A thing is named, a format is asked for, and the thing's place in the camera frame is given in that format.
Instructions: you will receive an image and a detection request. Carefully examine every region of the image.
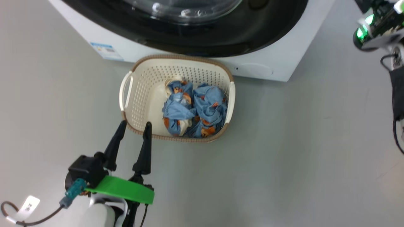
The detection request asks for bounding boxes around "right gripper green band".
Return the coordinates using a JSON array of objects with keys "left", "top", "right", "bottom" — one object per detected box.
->
[{"left": 353, "top": 0, "right": 404, "bottom": 51}]

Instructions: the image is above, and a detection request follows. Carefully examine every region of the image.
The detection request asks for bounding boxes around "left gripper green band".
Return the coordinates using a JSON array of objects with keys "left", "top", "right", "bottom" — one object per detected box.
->
[{"left": 85, "top": 120, "right": 155, "bottom": 227}]

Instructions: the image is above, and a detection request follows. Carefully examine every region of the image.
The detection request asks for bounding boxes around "blue and cream bear-print garment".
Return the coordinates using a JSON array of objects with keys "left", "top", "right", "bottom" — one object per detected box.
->
[{"left": 162, "top": 77, "right": 197, "bottom": 137}]

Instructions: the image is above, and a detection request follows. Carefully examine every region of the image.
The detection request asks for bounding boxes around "dark washing machine glass door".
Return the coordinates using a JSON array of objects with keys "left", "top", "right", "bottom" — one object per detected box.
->
[{"left": 60, "top": 0, "right": 310, "bottom": 58}]

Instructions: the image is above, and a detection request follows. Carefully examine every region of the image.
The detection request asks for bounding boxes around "cream perforated laundry basket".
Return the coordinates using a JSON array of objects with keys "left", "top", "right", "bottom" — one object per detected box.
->
[{"left": 119, "top": 54, "right": 236, "bottom": 143}]

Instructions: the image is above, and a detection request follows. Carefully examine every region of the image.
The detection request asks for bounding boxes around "white front-load washing machine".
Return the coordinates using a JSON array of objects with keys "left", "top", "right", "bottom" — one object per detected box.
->
[{"left": 47, "top": 0, "right": 336, "bottom": 82}]

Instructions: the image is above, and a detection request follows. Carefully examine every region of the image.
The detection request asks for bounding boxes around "blue energy label sticker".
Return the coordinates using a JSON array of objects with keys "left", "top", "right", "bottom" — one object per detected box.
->
[{"left": 90, "top": 42, "right": 124, "bottom": 61}]

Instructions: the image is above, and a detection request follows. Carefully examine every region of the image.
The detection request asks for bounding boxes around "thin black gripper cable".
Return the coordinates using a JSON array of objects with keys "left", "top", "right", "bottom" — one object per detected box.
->
[{"left": 139, "top": 203, "right": 149, "bottom": 227}]

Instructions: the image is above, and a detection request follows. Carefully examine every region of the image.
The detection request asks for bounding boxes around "white cable tag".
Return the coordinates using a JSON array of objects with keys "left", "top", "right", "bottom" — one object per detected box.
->
[{"left": 16, "top": 195, "right": 40, "bottom": 221}]

